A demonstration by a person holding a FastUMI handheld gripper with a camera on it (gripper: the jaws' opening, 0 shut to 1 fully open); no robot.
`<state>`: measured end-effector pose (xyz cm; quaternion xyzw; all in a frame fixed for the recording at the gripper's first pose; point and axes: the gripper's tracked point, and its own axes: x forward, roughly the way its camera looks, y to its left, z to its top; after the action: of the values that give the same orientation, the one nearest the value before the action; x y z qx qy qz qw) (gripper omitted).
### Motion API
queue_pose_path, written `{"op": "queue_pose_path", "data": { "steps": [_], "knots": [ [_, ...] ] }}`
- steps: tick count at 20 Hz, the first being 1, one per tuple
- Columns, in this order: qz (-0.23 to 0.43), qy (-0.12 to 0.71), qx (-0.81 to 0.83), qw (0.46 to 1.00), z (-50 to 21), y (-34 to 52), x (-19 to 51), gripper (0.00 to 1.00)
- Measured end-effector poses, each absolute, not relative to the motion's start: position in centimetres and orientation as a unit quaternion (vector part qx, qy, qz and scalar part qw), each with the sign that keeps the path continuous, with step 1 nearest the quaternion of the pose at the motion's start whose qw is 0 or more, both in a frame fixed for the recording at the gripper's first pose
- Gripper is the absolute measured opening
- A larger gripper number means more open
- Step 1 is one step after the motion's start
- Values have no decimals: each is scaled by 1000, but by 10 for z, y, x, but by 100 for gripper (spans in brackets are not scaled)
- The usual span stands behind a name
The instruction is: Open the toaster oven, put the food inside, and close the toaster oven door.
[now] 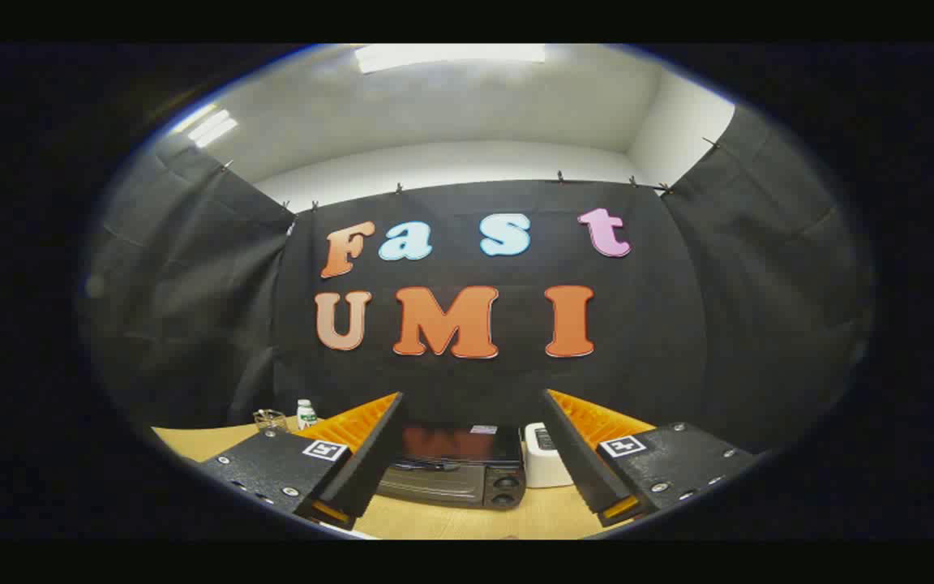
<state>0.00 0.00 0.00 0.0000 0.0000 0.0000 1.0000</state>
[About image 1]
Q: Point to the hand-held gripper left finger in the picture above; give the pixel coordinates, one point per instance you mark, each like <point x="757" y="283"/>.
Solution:
<point x="370" y="462"/>

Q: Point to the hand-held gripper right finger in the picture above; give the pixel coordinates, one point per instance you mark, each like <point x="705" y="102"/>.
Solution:
<point x="580" y="462"/>

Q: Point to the black toaster oven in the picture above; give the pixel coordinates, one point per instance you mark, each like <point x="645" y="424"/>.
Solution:
<point x="451" y="480"/>

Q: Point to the white bread toaster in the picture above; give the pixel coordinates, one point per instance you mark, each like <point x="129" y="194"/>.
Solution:
<point x="544" y="469"/>

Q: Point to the white bottle green label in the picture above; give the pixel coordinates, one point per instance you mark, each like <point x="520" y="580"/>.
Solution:
<point x="306" y="415"/>

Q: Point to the black backdrop cloth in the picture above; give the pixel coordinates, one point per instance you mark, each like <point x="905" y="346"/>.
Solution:
<point x="678" y="324"/>

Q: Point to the narrow ceiling light panel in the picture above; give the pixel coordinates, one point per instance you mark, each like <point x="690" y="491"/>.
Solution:
<point x="209" y="127"/>

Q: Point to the wide ceiling light panel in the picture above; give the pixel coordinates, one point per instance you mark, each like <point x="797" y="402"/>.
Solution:
<point x="451" y="55"/>

